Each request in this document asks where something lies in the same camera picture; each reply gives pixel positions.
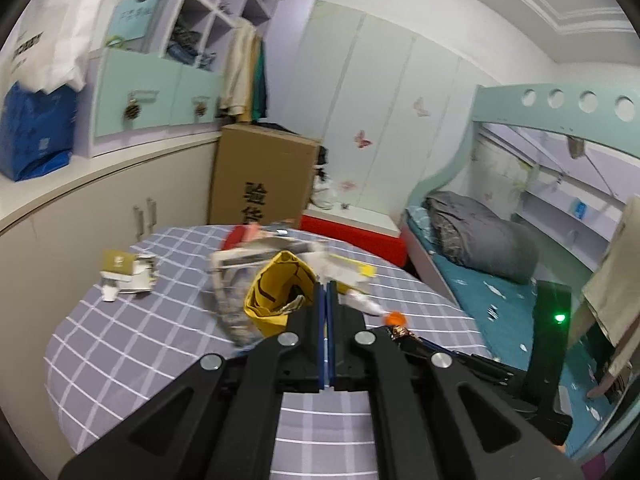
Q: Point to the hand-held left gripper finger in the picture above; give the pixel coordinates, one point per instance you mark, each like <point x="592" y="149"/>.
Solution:
<point x="320" y="340"/>
<point x="331" y="340"/>

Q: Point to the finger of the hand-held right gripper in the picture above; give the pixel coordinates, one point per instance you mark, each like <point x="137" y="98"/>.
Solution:
<point x="480" y="367"/>

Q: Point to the small orange wrapper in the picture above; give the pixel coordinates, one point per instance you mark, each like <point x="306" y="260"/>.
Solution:
<point x="396" y="319"/>

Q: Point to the grey patterned bag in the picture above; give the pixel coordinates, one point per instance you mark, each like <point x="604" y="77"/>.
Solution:
<point x="235" y="305"/>

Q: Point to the red packet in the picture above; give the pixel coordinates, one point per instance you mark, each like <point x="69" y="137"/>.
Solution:
<point x="240" y="237"/>

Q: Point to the teal printed bedsheet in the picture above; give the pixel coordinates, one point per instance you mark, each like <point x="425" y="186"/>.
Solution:
<point x="500" y="300"/>

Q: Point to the white packet yellow corner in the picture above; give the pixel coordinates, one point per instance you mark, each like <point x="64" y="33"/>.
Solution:
<point x="340" y="270"/>

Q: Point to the cream hanging shirt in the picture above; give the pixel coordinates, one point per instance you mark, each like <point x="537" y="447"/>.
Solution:
<point x="610" y="280"/>

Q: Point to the red storage box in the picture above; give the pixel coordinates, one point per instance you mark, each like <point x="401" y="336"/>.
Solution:
<point x="370" y="242"/>

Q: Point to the white board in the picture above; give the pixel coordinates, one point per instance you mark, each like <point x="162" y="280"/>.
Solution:
<point x="355" y="217"/>

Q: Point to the grey duvet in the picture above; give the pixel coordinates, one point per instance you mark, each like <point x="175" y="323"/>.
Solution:
<point x="480" y="240"/>

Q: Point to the small blue box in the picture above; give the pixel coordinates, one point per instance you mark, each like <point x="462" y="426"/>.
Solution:
<point x="580" y="208"/>

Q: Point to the blue patterned pillow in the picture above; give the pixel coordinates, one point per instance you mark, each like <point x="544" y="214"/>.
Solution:
<point x="415" y="220"/>

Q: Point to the white plastic bag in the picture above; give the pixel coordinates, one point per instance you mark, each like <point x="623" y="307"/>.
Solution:
<point x="322" y="192"/>

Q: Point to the large cardboard box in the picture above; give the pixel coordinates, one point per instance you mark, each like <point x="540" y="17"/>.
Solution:
<point x="260" y="175"/>

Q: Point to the black clothing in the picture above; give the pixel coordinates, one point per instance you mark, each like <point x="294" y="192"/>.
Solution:
<point x="322" y="157"/>

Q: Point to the pink butterfly sticker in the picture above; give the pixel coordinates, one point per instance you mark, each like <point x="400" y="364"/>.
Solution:
<point x="362" y="139"/>

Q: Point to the beige hanging cloth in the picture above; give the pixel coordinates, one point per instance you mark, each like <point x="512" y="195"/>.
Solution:
<point x="576" y="146"/>

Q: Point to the small torn carton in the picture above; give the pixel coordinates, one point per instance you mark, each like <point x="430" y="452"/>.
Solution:
<point x="125" y="272"/>

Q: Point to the pale butterfly sticker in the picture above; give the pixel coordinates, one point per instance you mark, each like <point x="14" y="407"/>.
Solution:
<point x="421" y="106"/>

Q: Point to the white wardrobe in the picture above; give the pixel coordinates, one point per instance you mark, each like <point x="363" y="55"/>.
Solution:
<point x="375" y="85"/>

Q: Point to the white counter cabinet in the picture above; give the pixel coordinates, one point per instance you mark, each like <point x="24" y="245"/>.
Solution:
<point x="100" y="195"/>

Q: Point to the green hanging garment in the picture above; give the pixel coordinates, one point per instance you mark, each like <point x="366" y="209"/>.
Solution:
<point x="260" y="80"/>

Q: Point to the cream hanging jacket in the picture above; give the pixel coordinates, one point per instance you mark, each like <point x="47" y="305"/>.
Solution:
<point x="237" y="70"/>

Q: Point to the purple teal shelf unit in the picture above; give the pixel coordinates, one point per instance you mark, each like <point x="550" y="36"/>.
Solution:
<point x="165" y="80"/>

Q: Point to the folded dark clothes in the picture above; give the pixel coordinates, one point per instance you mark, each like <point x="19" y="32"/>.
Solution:
<point x="182" y="40"/>

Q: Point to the blue shopping bag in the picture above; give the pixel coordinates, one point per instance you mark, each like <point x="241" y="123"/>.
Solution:
<point x="37" y="130"/>

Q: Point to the white shopping bag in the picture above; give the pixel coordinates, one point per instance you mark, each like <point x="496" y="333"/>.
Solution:
<point x="55" y="35"/>

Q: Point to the purple wall shelf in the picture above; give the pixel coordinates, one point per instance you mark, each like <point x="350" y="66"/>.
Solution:
<point x="550" y="205"/>

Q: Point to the teal bunk bed frame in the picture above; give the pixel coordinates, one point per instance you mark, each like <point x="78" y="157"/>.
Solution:
<point x="500" y="110"/>

